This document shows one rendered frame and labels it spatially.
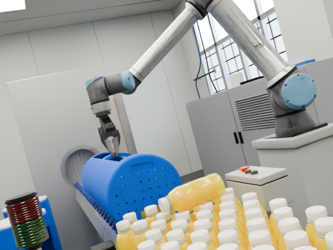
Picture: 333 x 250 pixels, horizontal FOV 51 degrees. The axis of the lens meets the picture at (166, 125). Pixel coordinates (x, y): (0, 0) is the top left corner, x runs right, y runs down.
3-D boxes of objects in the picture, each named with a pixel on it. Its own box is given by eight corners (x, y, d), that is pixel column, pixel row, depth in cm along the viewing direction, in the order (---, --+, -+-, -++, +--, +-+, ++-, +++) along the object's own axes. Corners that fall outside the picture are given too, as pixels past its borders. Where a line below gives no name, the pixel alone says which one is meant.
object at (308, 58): (292, 70, 296) (290, 61, 296) (316, 62, 275) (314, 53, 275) (281, 72, 289) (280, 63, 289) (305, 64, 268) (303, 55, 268)
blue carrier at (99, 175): (132, 195, 211) (125, 148, 211) (189, 223, 128) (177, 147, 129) (85, 205, 201) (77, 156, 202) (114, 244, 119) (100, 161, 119)
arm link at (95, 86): (101, 73, 157) (80, 79, 158) (108, 99, 157) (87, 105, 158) (106, 75, 166) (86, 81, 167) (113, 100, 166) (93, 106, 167)
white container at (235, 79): (241, 87, 383) (237, 74, 383) (249, 84, 368) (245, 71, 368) (228, 90, 377) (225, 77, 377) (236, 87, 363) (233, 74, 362)
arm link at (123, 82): (132, 71, 167) (108, 78, 168) (128, 67, 156) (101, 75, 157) (138, 90, 167) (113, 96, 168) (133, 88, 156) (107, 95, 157)
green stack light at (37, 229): (49, 233, 75) (43, 211, 75) (49, 240, 69) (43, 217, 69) (18, 244, 73) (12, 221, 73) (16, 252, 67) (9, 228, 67)
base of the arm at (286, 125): (297, 127, 184) (292, 109, 184) (323, 123, 166) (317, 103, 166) (268, 137, 178) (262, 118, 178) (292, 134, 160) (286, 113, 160)
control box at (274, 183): (256, 193, 121) (248, 164, 121) (295, 201, 102) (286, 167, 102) (232, 202, 118) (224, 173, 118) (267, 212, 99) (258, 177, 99)
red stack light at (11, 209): (43, 211, 75) (38, 193, 75) (43, 216, 69) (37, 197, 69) (11, 221, 73) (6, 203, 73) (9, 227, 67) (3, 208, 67)
